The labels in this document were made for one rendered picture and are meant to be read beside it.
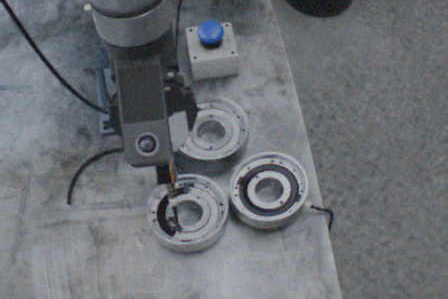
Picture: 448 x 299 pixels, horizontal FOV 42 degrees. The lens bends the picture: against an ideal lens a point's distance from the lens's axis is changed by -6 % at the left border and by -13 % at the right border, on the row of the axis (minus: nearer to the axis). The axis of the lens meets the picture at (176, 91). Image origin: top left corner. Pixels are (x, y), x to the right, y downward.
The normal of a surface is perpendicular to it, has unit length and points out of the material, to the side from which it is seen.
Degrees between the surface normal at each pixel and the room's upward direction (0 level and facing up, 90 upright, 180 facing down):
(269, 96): 0
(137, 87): 29
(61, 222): 0
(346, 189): 0
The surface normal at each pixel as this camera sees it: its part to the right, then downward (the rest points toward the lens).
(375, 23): -0.11, -0.61
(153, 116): 0.01, -0.16
